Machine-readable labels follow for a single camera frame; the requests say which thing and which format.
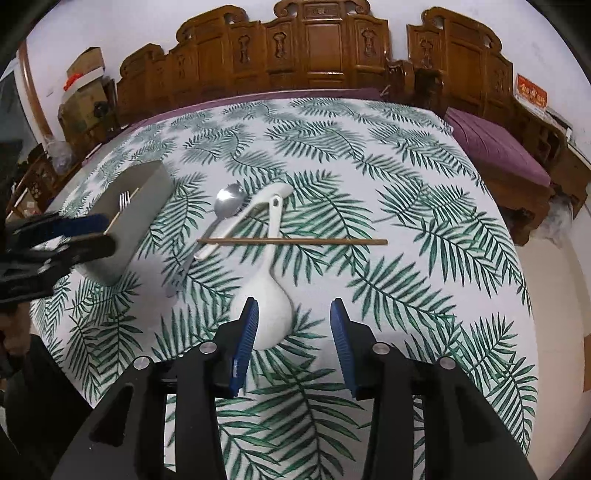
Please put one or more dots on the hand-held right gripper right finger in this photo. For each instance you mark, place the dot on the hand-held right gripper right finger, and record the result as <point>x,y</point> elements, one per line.
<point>344,341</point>

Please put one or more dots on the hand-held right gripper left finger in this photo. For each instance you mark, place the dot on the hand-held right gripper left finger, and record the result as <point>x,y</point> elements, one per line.
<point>244,341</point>

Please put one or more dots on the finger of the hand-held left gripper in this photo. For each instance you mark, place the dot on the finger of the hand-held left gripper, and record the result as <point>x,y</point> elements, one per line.
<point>78,225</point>
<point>87,249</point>

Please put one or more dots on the wooden chopstick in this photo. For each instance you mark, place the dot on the wooden chopstick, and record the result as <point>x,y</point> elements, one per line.
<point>323,242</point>
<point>117,217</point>

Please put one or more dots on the large white ceramic spoon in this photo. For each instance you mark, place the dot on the large white ceramic spoon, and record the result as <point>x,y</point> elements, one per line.
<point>270,304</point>

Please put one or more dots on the metal fork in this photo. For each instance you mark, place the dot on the metal fork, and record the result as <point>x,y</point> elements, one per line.
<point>123,201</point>

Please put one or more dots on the rectangular metal tray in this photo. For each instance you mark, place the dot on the rectangular metal tray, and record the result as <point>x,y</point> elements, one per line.
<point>138,217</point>

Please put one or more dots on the metal spoon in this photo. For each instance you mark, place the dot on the metal spoon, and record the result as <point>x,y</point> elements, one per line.
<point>228,201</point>

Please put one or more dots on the small white ceramic spoon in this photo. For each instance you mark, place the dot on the small white ceramic spoon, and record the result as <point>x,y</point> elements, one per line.
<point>277,190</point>

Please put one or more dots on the person's left forearm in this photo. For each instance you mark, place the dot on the person's left forearm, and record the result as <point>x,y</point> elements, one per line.
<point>41,392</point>

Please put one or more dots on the person's left hand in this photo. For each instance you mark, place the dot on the person's left hand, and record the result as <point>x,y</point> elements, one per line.
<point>11,334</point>

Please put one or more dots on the small wooden chair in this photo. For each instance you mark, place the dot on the small wooden chair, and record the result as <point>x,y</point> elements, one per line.
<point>39,175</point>

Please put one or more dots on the clear plastic bag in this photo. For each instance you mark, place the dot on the clear plastic bag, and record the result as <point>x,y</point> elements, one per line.
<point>60,157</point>
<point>558,221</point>

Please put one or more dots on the large brown cardboard box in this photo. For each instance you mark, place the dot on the large brown cardboard box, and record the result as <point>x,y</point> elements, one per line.
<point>85,110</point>

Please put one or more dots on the small black fan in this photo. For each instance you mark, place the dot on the small black fan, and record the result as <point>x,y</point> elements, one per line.
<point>99,110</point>

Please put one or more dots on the wooden framed glass door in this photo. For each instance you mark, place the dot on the wooden framed glass door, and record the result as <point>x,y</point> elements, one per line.
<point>32,101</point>

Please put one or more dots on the flat white cardboard box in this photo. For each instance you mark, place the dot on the flat white cardboard box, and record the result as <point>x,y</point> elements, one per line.
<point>85,85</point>

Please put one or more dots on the orange plastic item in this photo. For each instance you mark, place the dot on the orange plastic item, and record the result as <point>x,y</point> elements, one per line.
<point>71,84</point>

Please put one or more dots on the leaf print tablecloth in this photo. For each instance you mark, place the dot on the leaf print tablecloth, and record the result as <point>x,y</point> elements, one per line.
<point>369,184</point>

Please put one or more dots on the small brown cardboard box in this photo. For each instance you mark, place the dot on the small brown cardboard box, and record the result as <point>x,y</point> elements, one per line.
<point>85,60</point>

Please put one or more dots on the purple armchair cushion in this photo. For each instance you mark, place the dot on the purple armchair cushion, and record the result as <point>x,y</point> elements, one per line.
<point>498,147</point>

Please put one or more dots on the carved wooden sofa bench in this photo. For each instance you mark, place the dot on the carved wooden sofa bench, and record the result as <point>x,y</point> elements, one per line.
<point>323,50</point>

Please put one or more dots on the wooden side table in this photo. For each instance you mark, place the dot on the wooden side table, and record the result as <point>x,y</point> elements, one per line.
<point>577,157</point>

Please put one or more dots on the red box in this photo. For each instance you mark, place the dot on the red box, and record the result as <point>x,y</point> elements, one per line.
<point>531,94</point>

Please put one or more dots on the carved wooden armchair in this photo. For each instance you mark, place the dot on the carved wooden armchair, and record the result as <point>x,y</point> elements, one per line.
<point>466,55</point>

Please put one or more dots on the small open box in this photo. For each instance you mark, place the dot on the small open box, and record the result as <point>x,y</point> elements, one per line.
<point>558,115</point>

